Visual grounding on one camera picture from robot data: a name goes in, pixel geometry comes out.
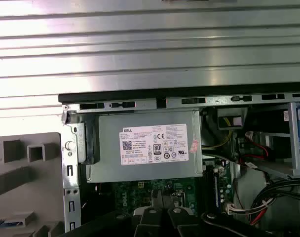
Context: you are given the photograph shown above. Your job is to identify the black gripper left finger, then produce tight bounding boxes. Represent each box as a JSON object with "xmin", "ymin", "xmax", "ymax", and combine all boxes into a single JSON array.
[{"xmin": 57, "ymin": 189, "xmax": 163, "ymax": 237}]

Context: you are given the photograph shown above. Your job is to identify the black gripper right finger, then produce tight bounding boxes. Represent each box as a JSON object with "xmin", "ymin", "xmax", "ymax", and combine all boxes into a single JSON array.
[{"xmin": 163, "ymin": 189, "xmax": 274, "ymax": 237}]

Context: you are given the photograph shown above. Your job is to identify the black RAM slot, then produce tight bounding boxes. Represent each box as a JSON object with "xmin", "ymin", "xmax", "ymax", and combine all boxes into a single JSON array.
[{"xmin": 205, "ymin": 164, "xmax": 215, "ymax": 213}]

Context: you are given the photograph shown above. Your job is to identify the black CPU socket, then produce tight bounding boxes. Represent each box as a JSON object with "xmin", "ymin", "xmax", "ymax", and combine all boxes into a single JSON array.
[{"xmin": 174, "ymin": 189, "xmax": 189, "ymax": 210}]

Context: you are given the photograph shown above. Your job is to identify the green motherboard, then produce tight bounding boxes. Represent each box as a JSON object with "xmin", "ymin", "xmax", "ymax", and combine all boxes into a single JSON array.
[{"xmin": 95, "ymin": 160, "xmax": 236, "ymax": 218}]

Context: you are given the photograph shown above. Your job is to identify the grey power supply unit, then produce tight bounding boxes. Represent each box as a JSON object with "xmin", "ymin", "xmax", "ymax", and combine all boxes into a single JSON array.
[{"xmin": 77, "ymin": 110, "xmax": 204, "ymax": 184}]

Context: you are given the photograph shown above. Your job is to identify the grey plastic parts rack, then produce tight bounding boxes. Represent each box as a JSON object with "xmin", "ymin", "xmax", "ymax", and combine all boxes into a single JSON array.
[{"xmin": 0, "ymin": 132, "xmax": 67, "ymax": 237}]

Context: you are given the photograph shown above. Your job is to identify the black open PC case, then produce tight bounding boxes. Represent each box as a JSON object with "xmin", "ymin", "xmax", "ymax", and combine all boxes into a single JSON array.
[{"xmin": 58, "ymin": 86, "xmax": 300, "ymax": 237}]

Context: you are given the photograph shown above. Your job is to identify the silver drive cage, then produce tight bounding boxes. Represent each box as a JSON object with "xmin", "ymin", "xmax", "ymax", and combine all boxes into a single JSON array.
[{"xmin": 248, "ymin": 102, "xmax": 300, "ymax": 180}]

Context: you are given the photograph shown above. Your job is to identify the yellow wire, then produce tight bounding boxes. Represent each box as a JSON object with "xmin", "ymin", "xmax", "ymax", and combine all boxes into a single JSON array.
[{"xmin": 201, "ymin": 117, "xmax": 233, "ymax": 158}]

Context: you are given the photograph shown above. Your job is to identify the black cable bundle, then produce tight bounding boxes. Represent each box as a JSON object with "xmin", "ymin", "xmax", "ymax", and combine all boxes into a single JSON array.
[{"xmin": 248, "ymin": 179, "xmax": 300, "ymax": 224}]

